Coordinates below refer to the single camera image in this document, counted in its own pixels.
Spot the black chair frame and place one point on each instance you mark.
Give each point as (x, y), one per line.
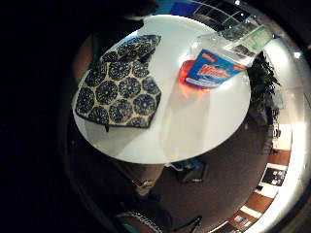
(191, 224)

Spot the tan table pedestal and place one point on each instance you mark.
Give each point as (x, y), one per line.
(142, 173)

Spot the green potted plant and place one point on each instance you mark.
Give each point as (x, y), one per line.
(262, 81)

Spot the black patterned floor mat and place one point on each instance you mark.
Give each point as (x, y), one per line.
(274, 176)

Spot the dark grid window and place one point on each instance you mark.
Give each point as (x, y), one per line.
(220, 14)

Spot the dark bag with blue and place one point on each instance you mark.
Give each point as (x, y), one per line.
(191, 170)

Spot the blue yellow patterned cloth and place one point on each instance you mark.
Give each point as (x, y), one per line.
(120, 93)

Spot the clear spray bottle blue label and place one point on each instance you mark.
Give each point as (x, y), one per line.
(210, 69)

